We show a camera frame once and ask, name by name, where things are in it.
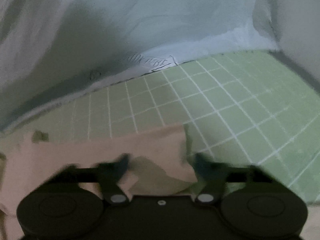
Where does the pink long-sleeve shirt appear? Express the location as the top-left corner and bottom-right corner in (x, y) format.
(1, 125), (197, 239)

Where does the green grid bed sheet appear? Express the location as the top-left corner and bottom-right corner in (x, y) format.
(1, 51), (319, 203)

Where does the light blue carrot-print quilt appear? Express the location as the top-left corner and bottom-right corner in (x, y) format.
(1, 0), (279, 131)

